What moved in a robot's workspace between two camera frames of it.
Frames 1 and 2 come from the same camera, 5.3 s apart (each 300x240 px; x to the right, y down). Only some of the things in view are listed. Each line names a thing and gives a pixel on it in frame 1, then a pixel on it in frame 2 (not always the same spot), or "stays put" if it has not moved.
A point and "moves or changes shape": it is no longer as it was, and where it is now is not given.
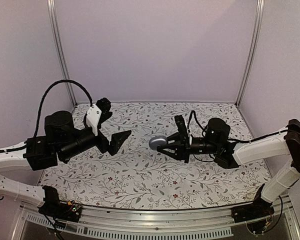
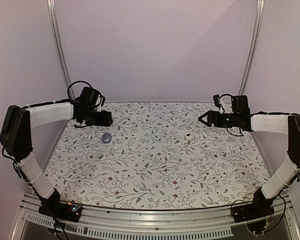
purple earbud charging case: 156,141 moves or changes shape
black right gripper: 182,150 to 216,114
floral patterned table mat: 137,176 stays put
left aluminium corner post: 55,25 stays put
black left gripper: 114,144 to 105,121
